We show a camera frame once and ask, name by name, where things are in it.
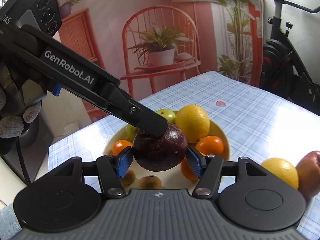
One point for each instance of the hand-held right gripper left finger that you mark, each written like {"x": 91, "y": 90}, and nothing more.
{"x": 125, "y": 161}

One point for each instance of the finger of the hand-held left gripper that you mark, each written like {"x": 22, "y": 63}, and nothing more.
{"x": 145, "y": 120}

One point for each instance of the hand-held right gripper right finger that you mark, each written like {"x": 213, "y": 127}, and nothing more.
{"x": 193, "y": 162}

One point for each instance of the orange tangerine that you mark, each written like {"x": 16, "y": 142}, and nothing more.
{"x": 186, "y": 171}
{"x": 210, "y": 145}
{"x": 121, "y": 147}

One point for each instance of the small brown longan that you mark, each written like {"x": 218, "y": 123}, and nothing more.
{"x": 150, "y": 182}
{"x": 128, "y": 177}

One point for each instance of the small green fruit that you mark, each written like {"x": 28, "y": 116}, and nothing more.
{"x": 168, "y": 115}

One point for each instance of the dark purple mangosteen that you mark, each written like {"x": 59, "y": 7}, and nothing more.
{"x": 160, "y": 152}

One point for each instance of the small round yellow lemon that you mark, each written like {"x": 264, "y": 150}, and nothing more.
{"x": 192, "y": 123}

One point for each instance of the cream round plate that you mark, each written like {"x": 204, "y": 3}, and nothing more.
{"x": 220, "y": 132}

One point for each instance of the person's left hand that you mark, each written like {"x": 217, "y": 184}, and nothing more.
{"x": 12, "y": 127}

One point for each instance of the blue checked tablecloth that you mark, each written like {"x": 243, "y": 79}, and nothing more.
{"x": 250, "y": 110}

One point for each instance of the large yellow lemon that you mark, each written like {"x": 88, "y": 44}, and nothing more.
{"x": 281, "y": 171}

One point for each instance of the red apple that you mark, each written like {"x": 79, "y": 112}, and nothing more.
{"x": 310, "y": 175}

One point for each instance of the black exercise bike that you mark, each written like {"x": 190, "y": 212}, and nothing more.
{"x": 277, "y": 62}

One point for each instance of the blue towel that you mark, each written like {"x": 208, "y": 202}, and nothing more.
{"x": 7, "y": 220}

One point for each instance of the wall poster with furniture print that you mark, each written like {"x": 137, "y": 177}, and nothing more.
{"x": 105, "y": 5}

